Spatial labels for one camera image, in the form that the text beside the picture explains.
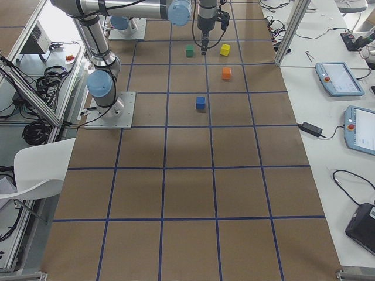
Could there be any blue wooden block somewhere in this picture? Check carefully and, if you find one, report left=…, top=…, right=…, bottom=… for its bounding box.
left=195, top=96, right=206, bottom=111

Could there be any upper teach pendant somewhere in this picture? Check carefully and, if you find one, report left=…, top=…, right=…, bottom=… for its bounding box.
left=315, top=62, right=364, bottom=97

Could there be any green wooden block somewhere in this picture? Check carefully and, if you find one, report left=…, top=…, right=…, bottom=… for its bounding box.
left=185, top=44, right=195, bottom=57

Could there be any white plastic chair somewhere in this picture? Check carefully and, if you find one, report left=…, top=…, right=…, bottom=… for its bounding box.
left=1, top=138, right=75, bottom=200

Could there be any aluminium frame post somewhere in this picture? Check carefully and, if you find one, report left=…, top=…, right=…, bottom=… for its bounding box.
left=275, top=0, right=311, bottom=66

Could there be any lower teach pendant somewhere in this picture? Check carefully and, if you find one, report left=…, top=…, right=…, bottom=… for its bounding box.
left=344, top=105, right=374, bottom=155

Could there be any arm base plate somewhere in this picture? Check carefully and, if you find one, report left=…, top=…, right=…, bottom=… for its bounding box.
left=108, top=16, right=146, bottom=41
left=84, top=91, right=136, bottom=129

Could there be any grey electronics box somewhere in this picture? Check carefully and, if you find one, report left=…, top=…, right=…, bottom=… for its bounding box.
left=20, top=21, right=52, bottom=62

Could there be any orange wooden block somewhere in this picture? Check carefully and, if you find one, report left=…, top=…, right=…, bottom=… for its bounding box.
left=221, top=67, right=232, bottom=81

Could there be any black device on desk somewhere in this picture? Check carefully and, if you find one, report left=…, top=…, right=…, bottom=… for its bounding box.
left=345, top=203, right=374, bottom=255

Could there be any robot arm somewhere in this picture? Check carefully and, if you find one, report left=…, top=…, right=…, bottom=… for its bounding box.
left=52, top=1, right=230, bottom=119
left=110, top=16, right=138, bottom=34

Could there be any yellow wooden block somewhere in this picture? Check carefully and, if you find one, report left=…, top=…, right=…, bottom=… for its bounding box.
left=220, top=43, right=231, bottom=57

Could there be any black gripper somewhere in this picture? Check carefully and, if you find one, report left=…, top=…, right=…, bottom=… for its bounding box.
left=197, top=0, right=229, bottom=55

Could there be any teach pendant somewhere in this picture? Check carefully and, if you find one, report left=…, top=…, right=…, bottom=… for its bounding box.
left=344, top=105, right=374, bottom=155
left=315, top=62, right=364, bottom=97

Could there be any black power adapter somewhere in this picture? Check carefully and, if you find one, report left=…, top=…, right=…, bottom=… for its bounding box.
left=298, top=122, right=322, bottom=137

